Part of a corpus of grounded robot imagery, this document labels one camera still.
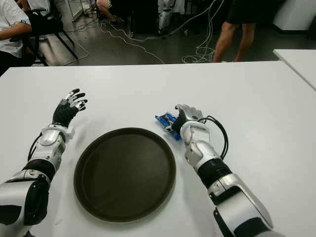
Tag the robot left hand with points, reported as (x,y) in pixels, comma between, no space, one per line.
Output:
(63,114)

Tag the round dark brown tray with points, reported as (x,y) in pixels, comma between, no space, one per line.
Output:
(124,175)

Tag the standing white humanoid robot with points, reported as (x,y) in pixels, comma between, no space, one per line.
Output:
(165,19)

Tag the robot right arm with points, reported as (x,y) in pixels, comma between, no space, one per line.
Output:
(202,150)

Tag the crouching person in dark clothes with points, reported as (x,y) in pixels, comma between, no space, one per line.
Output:
(103,10)

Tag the seated person in white shirt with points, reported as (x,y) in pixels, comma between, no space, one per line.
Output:
(11,27)

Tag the blue Oreo cookie packet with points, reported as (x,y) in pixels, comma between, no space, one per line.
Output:
(164,119)

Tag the neighbouring white table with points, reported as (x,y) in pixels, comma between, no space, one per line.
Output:
(300,63)

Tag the walking person in black shorts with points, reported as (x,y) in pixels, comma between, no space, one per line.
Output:
(237,12)

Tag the white cabinet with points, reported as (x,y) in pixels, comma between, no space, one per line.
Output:
(76,10)

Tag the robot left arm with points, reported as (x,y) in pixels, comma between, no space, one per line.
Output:
(48,144)

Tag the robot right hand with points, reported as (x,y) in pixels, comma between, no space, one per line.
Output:
(191,114)

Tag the black wooden chair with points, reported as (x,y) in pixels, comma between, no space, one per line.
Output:
(47,27)

